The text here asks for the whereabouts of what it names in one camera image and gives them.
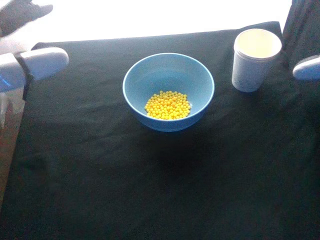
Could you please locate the black table cloth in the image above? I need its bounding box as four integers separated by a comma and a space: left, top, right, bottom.
0, 21, 320, 240

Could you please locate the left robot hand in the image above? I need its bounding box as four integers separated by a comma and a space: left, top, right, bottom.
0, 0, 54, 56

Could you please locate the light blue bowl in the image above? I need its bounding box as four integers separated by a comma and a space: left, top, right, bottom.
122, 52, 215, 133

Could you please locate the white paper cup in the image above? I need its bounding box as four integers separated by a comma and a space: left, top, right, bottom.
231, 28, 283, 93

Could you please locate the yellow beads pile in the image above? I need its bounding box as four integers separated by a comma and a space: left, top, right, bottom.
144, 90, 192, 121

